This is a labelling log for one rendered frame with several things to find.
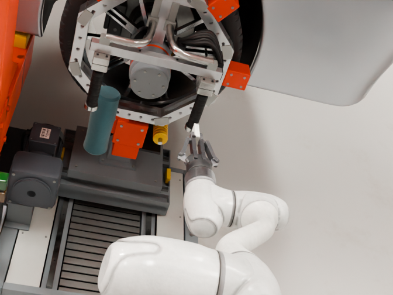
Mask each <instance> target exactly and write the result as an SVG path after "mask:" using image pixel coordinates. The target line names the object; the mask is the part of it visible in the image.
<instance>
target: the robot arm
mask: <svg viewBox="0 0 393 295"><path fill-rule="evenodd" d="M188 144H190V152H191V154H190V155H189V156H188V157H186V155H185V152H186V149H187V146H188ZM196 144H198V146H196ZM197 147H198V152H197ZM206 155H207V157H208V158H207V157H206ZM177 160H178V161H180V160H182V161H184V164H185V165H186V170H187V173H186V175H185V178H184V180H185V193H184V197H183V209H184V217H185V221H186V223H187V227H188V229H189V230H190V232H191V233H192V234H193V235H195V236H197V237H199V238H210V237H212V236H214V235H215V234H216V233H217V232H218V231H219V230H220V229H221V227H230V228H236V229H237V230H235V231H232V232H230V233H228V234H227V235H225V236H224V237H223V238H222V239H221V240H220V241H219V242H218V244H217V246H216V248H215V250H214V249H211V248H207V247H205V246H202V245H200V244H197V243H192V242H188V241H182V240H179V239H172V238H166V237H162V236H150V235H142V236H132V237H127V238H122V239H119V240H117V241H116V242H114V243H112V244H111V245H110V246H109V247H108V249H107V251H106V253H105V256H104V258H103V261H102V264H101V268H100V271H99V276H98V288H99V291H100V294H101V295H281V290H280V287H279V285H278V282H277V280H276V278H275V277H274V275H273V273H272V272H271V270H270V269H269V267H268V266H267V265H266V264H265V263H264V262H262V261H261V260H260V259H259V258H258V257H257V256H256V255H255V254H253V253H252V252H251V251H252V250H253V249H255V248H256V247H258V246H260V245H261V244H262V243H264V242H265V241H267V240H269V239H270V238H271V237H272V235H273V233H274V232H278V231H280V230H282V229H284V228H285V227H286V225H287V224H288V222H289V218H290V211H289V208H288V206H287V203H286V202H285V201H283V200H282V199H280V198H278V197H276V196H274V195H271V194H266V193H259V192H255V191H233V190H227V189H224V188H221V187H219V186H217V185H216V179H215V174H214V172H213V171H212V166H214V167H217V166H218V164H219V159H218V158H217V157H216V156H215V153H214V151H213V149H212V146H211V144H210V143H209V141H208V140H206V141H205V140H204V139H203V136H202V133H200V132H199V124H196V123H194V126H193V128H192V131H191V133H190V136H189V137H186V139H185V142H184V145H183V148H182V151H180V152H179V154H178V157H177Z"/></svg>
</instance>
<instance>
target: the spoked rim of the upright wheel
mask: <svg viewBox="0 0 393 295"><path fill-rule="evenodd" d="M138 1H139V5H140V10H141V13H142V18H143V20H142V21H140V22H139V23H137V24H135V23H134V22H133V21H131V20H130V19H129V18H128V17H127V16H126V15H124V14H123V13H122V12H121V11H120V10H118V9H117V8H116V7H114V8H112V9H111V10H108V11H106V12H105V13H106V14H107V15H109V16H110V17H111V18H112V19H113V20H115V21H116V22H117V23H118V24H120V25H121V26H122V27H123V28H125V29H126V30H127V31H128V32H129V33H130V39H142V38H143V37H144V35H145V34H146V33H147V29H148V26H146V23H147V20H148V14H147V10H146V6H145V2H144V0H138ZM113 12H114V13H113ZM119 17H120V18H119ZM125 22H126V23H125ZM202 23H203V20H202V19H201V17H199V18H197V19H195V20H193V21H191V22H188V23H186V24H184V25H182V26H180V27H178V28H176V30H177V35H179V34H181V33H183V32H185V31H187V30H190V29H192V28H194V27H196V26H198V25H200V24H202ZM177 35H174V36H177ZM92 37H94V38H97V39H100V37H101V35H100V34H96V31H95V29H94V24H93V21H92V19H91V20H90V22H89V28H88V33H87V39H86V43H85V49H84V54H83V59H84V61H85V63H86V65H87V66H88V67H89V69H90V70H91V66H92V60H93V56H94V51H92V50H89V47H90V43H91V38H92ZM166 40H167V35H165V38H164V43H165V44H166V45H167V47H168V48H169V49H170V47H169V45H168V42H166ZM205 50H207V51H208V56H207V57H209V58H212V59H213V51H212V49H211V47H209V46H207V45H203V46H186V48H185V51H186V52H189V53H192V54H197V55H200V56H205V53H204V51H205ZM170 53H171V54H172V51H171V49H170ZM119 59H120V60H119ZM129 60H130V59H126V58H122V57H118V56H113V55H111V56H110V61H109V66H108V71H107V72H106V73H104V77H103V80H102V85H103V86H105V85H107V86H110V87H113V88H115V89H117V90H118V91H119V93H120V96H121V99H124V100H127V101H131V102H136V103H140V104H144V105H163V104H170V103H173V102H176V101H178V100H180V99H182V98H184V97H186V96H188V95H191V94H193V93H195V92H196V91H197V82H196V77H197V75H195V74H190V73H185V72H182V71H177V70H173V69H171V78H170V82H169V84H168V89H167V91H166V92H165V93H164V94H163V95H162V96H160V97H158V98H155V99H145V98H142V97H139V96H138V95H136V94H135V93H134V92H133V91H132V89H131V87H130V79H129V67H130V65H128V64H126V63H125V62H127V61H129ZM91 71H93V70H91Z"/></svg>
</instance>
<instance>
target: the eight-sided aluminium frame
mask: <svg viewBox="0 0 393 295"><path fill-rule="evenodd" d="M125 1H127V0H101V1H99V2H98V1H97V0H89V1H86V3H84V4H82V5H81V6H80V10H79V13H78V17H77V25H76V28H75V35H74V41H73V47H72V51H71V56H70V61H69V67H68V69H69V71H70V72H71V73H72V75H73V76H74V77H75V78H76V79H77V81H78V82H79V83H80V84H81V85H82V87H83V88H84V90H85V91H86V92H87V93H88V90H89V85H90V82H91V77H92V71H91V70H90V69H89V67H88V66H87V65H86V63H85V62H84V61H83V59H82V58H83V54H84V49H85V43H86V39H87V33H88V28H89V22H90V20H91V19H93V18H95V17H97V16H99V15H101V14H102V13H104V12H106V11H108V10H110V9H112V8H114V7H116V6H117V5H119V4H121V3H123V2H125ZM164 1H168V2H176V3H179V4H180V5H184V6H188V7H190V8H195V9H196V11H197V12H198V14H199V15H200V17H201V19H202V20H203V22H204V24H205V26H206V27H207V29H208V30H211V31H213V32H214V33H215V35H216V36H217V38H218V41H219V45H220V49H221V51H222V53H223V62H224V66H223V76H222V78H221V80H215V88H214V92H213V93H212V96H211V97H208V99H207V102H206V104H205V107H206V106H209V105H211V104H213V103H214V102H215V101H216V98H217V97H218V93H219V90H220V87H221V85H222V82H223V79H224V77H225V74H226V72H227V69H228V67H229V64H230V61H231V59H232V56H233V53H234V48H233V42H232V40H231V39H230V36H229V35H228V33H227V32H226V30H225V28H224V27H223V25H222V23H221V21H220V22H218V21H217V20H216V19H215V18H214V16H213V15H212V14H211V13H210V12H209V10H208V9H207V8H208V0H164ZM196 97H197V92H195V93H193V94H191V95H188V96H186V97H184V98H182V99H180V100H178V101H176V102H173V103H172V104H169V105H167V106H165V107H163V108H157V107H153V106H149V105H144V104H140V103H136V102H131V101H126V100H121V99H120V100H119V105H118V110H117V113H116V116H119V117H121V118H126V119H131V120H135V121H140V122H145V123H148V124H153V125H155V126H157V125H159V126H164V125H168V124H170V123H171V122H173V121H176V120H178V119H180V118H182V117H184V116H186V115H189V114H190V113H191V111H192V108H193V106H194V102H195V100H196Z"/></svg>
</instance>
